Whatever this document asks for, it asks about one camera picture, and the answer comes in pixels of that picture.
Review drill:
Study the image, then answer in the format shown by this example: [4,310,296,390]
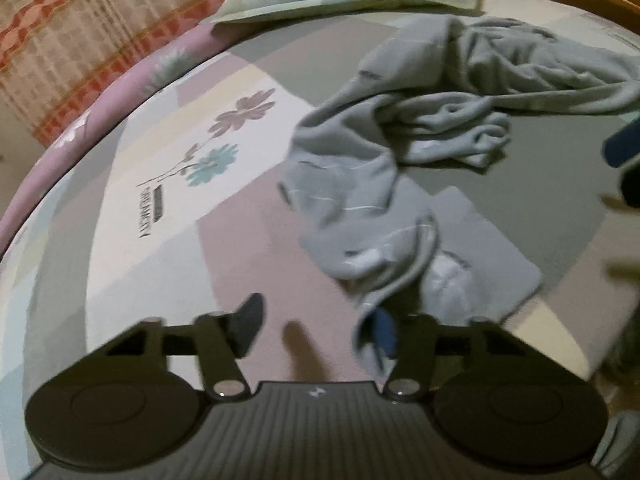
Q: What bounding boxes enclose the red patterned curtain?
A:
[0,0,261,148]

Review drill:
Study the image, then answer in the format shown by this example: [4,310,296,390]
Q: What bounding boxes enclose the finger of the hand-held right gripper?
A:
[601,121,640,209]

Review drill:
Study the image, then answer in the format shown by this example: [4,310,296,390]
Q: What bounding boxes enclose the patchwork floral bed sheet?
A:
[0,0,640,411]

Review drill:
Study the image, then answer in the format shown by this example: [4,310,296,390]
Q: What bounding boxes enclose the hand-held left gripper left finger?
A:
[95,292,265,403]

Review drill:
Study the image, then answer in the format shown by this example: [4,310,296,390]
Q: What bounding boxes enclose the purple floral quilt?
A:
[0,22,236,261]

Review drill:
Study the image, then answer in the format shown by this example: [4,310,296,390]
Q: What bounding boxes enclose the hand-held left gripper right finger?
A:
[372,305,526,403]

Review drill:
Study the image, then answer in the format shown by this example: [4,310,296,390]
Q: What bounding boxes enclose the pale green blanket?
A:
[592,407,640,466]

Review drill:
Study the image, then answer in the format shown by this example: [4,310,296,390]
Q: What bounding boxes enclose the grey striped pants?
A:
[277,15,640,378]

